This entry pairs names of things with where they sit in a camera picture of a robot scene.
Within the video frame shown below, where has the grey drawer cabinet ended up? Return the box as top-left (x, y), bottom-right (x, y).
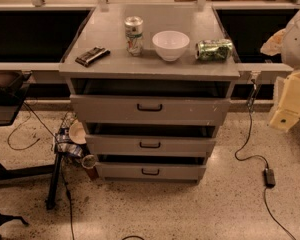
top-left (58, 2), bottom-right (241, 185)

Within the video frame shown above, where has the black stand frame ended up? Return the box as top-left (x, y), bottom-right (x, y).
top-left (0, 153), bottom-right (62, 210)

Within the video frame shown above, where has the grey middle drawer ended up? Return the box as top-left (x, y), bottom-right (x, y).
top-left (86, 135), bottom-right (215, 157)

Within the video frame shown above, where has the black tripod foot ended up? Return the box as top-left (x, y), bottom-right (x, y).
top-left (0, 213), bottom-right (29, 240)

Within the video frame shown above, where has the green soda can lying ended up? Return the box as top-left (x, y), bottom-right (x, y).
top-left (195, 39), bottom-right (233, 62)

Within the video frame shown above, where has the black bin at left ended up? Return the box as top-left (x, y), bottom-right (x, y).
top-left (0, 71), bottom-right (31, 126)

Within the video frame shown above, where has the black snack bar packet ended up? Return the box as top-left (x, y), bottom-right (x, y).
top-left (75, 47), bottom-right (110, 67)

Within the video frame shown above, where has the black thin floor cable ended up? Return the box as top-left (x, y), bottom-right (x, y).
top-left (6, 102), bottom-right (76, 240)

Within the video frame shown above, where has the white bowl on floor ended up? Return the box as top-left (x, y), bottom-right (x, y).
top-left (69, 121), bottom-right (86, 144)

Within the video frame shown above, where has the crumpled chip bag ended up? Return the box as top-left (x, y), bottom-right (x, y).
top-left (54, 112), bottom-right (86, 159)

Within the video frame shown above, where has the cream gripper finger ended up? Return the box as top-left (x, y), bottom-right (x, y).
top-left (269, 70), bottom-right (300, 132)

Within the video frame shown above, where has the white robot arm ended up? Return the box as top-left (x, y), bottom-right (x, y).
top-left (260, 10), bottom-right (300, 132)

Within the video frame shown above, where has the grey top drawer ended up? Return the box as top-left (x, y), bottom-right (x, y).
top-left (70, 95), bottom-right (230, 126)

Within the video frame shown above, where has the grey drawer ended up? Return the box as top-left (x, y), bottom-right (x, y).
top-left (70, 95), bottom-right (230, 126)
top-left (86, 135), bottom-right (215, 157)
top-left (96, 162), bottom-right (206, 182)

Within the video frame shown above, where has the brown cup on floor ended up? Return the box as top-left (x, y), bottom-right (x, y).
top-left (81, 155), bottom-right (98, 180)

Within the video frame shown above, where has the grey bottom drawer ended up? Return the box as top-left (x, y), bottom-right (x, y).
top-left (96, 162), bottom-right (206, 182)

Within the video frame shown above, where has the upright white soda can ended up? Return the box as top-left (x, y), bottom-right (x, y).
top-left (124, 16), bottom-right (143, 56)

